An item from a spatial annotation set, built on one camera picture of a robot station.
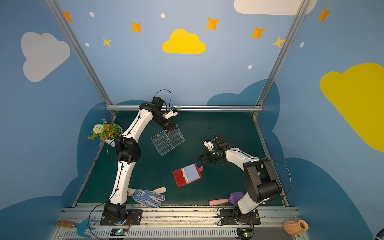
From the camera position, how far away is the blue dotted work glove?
80cm

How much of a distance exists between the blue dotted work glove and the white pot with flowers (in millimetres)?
351

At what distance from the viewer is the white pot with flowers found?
906 millimetres
